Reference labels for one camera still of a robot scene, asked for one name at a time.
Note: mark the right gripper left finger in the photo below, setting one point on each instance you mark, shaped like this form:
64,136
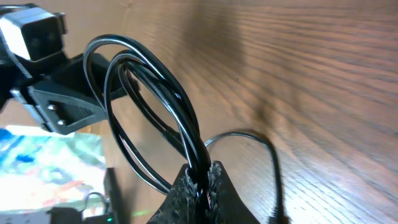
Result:
179,206

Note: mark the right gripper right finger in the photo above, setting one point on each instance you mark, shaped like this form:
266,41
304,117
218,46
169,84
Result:
226,207

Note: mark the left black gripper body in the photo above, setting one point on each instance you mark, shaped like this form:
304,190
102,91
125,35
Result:
12,76

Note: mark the colourful patterned floor mat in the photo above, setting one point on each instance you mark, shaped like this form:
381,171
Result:
41,170

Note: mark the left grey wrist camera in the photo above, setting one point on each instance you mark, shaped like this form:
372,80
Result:
33,34

